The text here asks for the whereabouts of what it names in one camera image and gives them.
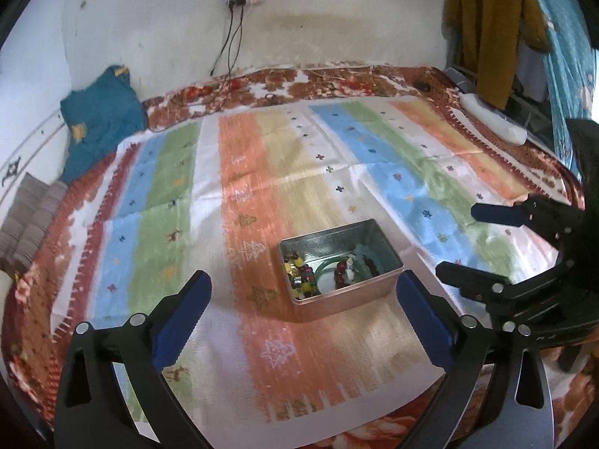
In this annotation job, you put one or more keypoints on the blue patterned cloth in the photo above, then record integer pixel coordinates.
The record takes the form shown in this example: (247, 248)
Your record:
(561, 56)

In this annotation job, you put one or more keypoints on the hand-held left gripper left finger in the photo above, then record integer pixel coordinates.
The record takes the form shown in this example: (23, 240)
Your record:
(182, 322)

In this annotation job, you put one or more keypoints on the grey striped folded cloth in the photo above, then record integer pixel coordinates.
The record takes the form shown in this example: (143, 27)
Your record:
(32, 215)

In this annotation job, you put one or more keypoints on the striped pastel woven mat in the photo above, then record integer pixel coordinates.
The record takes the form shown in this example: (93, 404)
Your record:
(281, 173)

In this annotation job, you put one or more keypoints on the green jade bangle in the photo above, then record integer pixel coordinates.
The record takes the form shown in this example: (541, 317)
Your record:
(322, 270)

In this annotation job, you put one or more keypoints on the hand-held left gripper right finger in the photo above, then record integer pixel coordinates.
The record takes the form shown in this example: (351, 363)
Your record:
(426, 322)

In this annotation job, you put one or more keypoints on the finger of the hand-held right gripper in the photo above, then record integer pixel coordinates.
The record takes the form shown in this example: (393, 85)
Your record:
(472, 280)
(498, 214)

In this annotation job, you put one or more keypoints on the mustard yellow garment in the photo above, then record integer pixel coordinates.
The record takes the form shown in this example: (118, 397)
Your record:
(491, 23)

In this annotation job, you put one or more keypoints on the teal shirt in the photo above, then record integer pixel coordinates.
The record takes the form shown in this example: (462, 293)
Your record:
(98, 117)

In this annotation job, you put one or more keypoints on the white rolled bolster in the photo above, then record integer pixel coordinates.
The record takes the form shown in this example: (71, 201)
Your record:
(491, 119)

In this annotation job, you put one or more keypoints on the silver metal tin box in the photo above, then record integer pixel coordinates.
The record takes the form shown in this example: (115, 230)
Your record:
(346, 301)

